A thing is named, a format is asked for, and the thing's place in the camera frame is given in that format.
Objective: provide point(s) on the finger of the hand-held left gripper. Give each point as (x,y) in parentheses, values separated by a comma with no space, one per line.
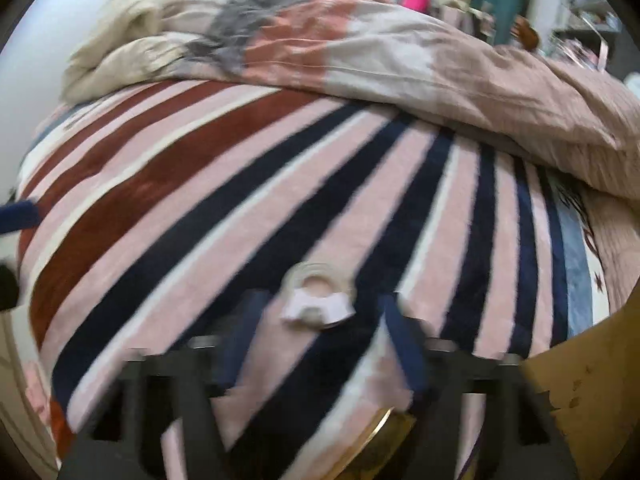
(7,287)
(20,215)

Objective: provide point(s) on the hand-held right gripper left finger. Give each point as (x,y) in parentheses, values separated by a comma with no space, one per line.
(240,340)

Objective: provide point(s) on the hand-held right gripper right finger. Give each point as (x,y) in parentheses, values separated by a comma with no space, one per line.
(402,340)

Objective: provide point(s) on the white contact lens case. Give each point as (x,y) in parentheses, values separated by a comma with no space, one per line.
(315,310)

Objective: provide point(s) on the gold rectangular box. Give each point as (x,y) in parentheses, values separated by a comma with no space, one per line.
(385,440)

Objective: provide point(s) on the brown cardboard box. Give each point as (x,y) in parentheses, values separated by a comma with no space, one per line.
(590,385)

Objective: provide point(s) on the striped pink blanket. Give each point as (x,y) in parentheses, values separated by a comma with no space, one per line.
(225,185)

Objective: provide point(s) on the cream fleece blanket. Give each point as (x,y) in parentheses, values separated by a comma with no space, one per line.
(120,45)

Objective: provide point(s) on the pink grey patchwork quilt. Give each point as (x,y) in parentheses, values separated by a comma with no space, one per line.
(400,60)

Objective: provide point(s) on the brown plush toy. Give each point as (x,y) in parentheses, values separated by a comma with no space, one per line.
(526,32)

